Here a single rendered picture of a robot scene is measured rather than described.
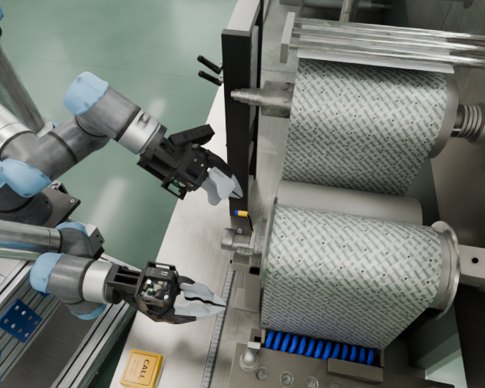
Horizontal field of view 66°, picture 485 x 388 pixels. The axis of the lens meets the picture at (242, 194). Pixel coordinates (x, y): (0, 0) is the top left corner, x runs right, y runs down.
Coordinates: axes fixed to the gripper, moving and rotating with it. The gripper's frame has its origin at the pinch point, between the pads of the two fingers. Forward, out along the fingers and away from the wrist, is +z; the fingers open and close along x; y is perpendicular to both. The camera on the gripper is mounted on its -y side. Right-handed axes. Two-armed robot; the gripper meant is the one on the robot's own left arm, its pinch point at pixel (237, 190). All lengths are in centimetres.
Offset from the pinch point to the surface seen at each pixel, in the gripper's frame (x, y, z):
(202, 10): -156, -295, -29
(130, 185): -145, -78, -3
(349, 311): 15.3, 20.3, 18.8
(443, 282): 29.7, 17.8, 20.6
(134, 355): -29.1, 29.9, 3.2
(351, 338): 7.3, 19.7, 28.4
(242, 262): 0.0, 14.0, 5.9
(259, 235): 13.8, 16.8, -0.3
